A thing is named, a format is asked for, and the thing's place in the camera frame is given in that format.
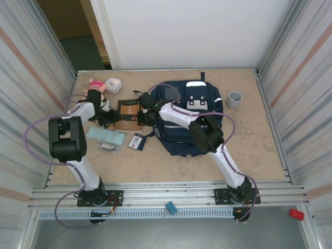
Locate aluminium frame rails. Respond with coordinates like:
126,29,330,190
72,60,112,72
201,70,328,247
27,181,312,210

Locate white door frame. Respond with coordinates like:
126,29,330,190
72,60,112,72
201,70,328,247
89,0,122,70

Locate white slotted cable duct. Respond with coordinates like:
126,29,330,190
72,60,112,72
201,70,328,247
37,209,234,220

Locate small white rounded case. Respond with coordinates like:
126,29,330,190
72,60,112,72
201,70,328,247
104,77,124,94

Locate blue binder clip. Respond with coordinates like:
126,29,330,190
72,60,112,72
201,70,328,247
164,201,177,216

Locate black ID card holder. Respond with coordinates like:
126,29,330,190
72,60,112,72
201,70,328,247
129,133,144,150

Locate light blue pencil case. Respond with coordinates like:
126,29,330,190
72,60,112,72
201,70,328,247
86,126,126,146

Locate grey cup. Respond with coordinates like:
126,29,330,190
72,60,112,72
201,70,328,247
225,90,243,109

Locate black connector with red wires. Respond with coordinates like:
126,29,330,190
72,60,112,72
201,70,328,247
90,196,121,219
232,198,253,223

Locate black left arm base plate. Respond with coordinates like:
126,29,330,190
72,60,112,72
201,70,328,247
77,190,125,208

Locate pink plush doll head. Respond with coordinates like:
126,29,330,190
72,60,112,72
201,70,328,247
82,79,107,103

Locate navy blue backpack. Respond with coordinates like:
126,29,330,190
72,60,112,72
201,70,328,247
137,72,224,158

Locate brown book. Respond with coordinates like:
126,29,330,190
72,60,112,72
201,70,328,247
114,99,146,133

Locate red plastic block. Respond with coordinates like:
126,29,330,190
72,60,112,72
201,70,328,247
289,208,305,221

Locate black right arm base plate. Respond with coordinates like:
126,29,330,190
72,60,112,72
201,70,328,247
213,188,261,205

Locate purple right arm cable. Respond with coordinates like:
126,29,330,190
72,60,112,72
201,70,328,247
149,83,260,223

